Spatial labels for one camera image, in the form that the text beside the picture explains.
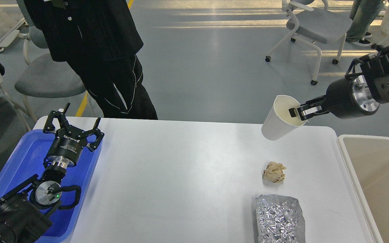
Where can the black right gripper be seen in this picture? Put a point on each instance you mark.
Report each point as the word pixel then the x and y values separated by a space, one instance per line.
pixel 345 98

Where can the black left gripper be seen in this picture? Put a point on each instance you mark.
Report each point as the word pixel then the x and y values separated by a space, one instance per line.
pixel 67 147

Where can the white paper cup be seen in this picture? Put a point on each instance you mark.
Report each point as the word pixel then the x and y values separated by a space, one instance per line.
pixel 279 121

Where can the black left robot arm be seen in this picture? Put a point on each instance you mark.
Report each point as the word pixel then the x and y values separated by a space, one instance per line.
pixel 43 184

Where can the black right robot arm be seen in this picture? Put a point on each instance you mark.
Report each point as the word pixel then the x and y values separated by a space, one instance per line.
pixel 375 69

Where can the blue plastic tray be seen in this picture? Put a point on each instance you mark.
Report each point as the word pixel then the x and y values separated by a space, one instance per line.
pixel 27 160

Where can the grey chair near person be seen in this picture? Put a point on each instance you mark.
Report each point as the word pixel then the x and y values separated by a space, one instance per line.
pixel 43 77

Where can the crumpled brown paper ball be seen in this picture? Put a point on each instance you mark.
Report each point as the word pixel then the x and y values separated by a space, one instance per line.
pixel 274 172

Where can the grey white wheeled chair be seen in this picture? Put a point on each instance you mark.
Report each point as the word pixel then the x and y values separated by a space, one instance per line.
pixel 311 25

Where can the beige plastic bin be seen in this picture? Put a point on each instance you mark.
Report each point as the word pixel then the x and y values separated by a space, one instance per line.
pixel 366 159

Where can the person in black clothes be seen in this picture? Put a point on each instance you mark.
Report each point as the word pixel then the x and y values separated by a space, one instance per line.
pixel 100 42

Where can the person in grey trousers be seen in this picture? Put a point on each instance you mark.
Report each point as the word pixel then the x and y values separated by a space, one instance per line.
pixel 362 14

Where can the crumpled aluminium foil packet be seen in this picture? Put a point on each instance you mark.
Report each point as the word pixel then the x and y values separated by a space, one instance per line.
pixel 279 219

